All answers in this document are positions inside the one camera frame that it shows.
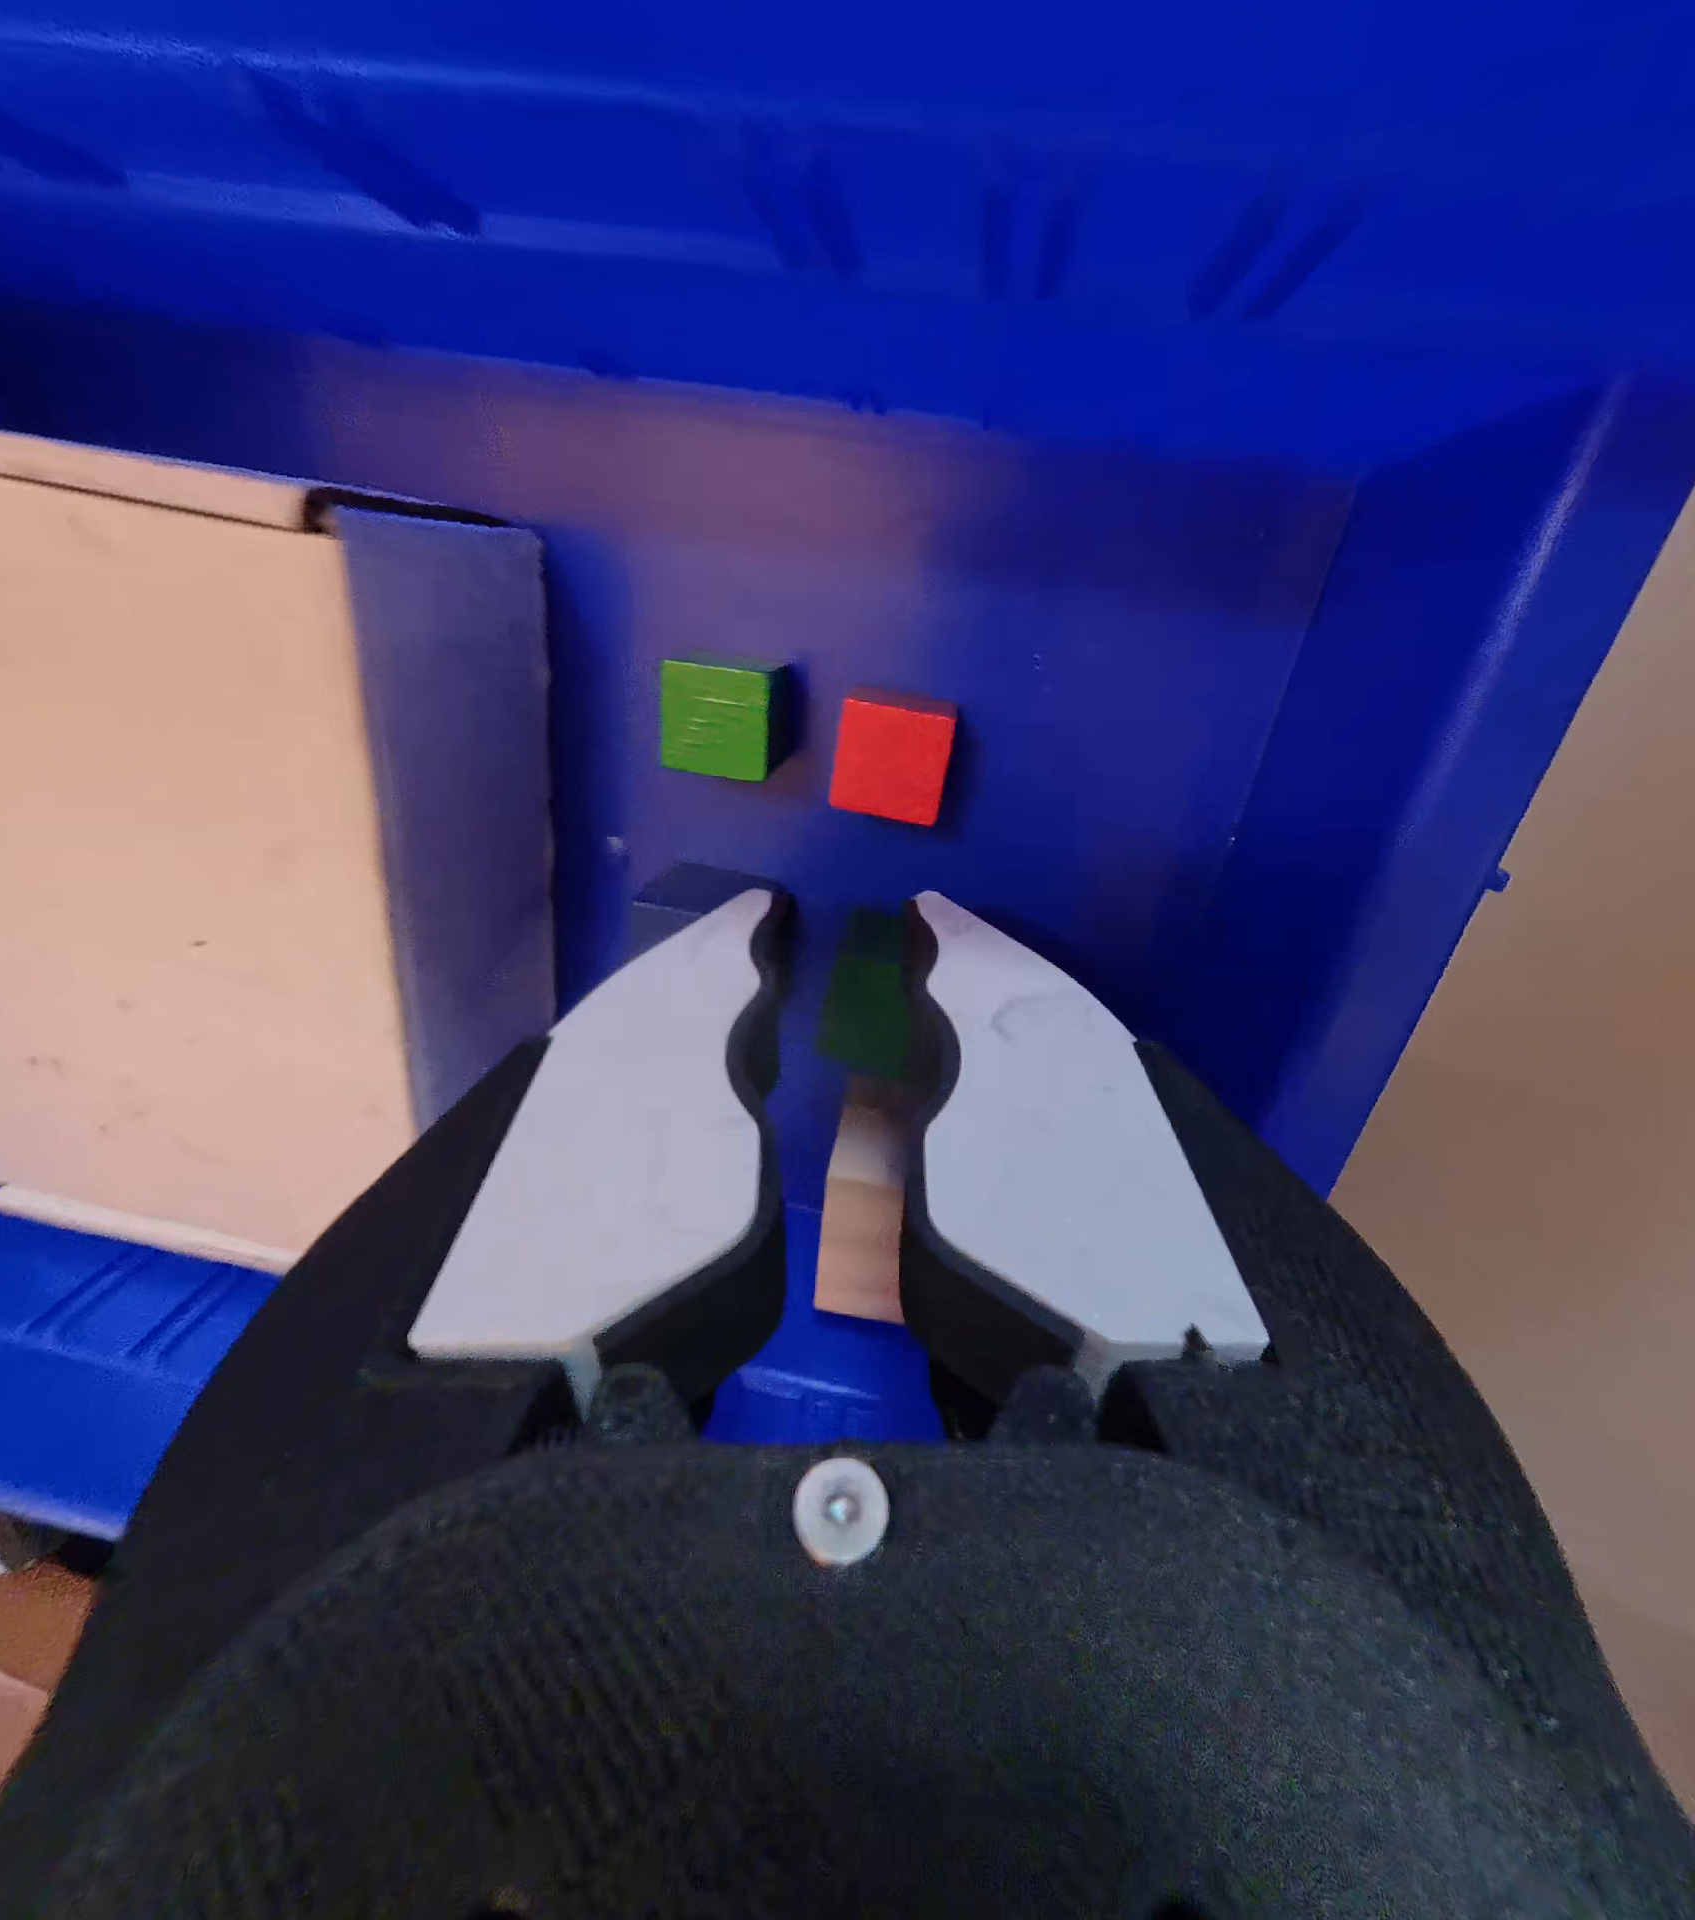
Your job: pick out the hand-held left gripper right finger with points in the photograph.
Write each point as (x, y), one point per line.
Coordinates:
(1071, 1170)

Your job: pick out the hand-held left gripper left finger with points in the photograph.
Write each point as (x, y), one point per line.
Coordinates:
(607, 1170)

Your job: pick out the wooden cube with blue tape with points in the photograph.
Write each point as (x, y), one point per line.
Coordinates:
(861, 1214)

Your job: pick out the blue plastic bin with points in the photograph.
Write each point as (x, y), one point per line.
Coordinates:
(937, 224)

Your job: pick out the green cube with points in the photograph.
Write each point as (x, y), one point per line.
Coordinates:
(711, 721)
(865, 1005)

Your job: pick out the red cube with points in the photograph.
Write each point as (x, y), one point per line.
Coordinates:
(889, 758)

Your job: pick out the white cardboard box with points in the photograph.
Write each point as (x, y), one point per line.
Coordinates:
(112, 824)

